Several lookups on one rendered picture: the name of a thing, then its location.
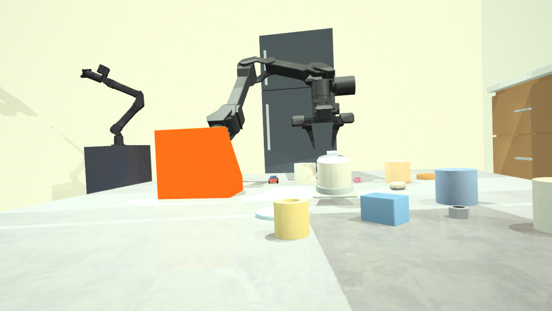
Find light blue cylinder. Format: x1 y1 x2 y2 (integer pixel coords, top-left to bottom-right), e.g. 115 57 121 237
435 168 478 206

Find light blue block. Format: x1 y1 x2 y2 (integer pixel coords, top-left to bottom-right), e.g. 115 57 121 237
360 192 410 226

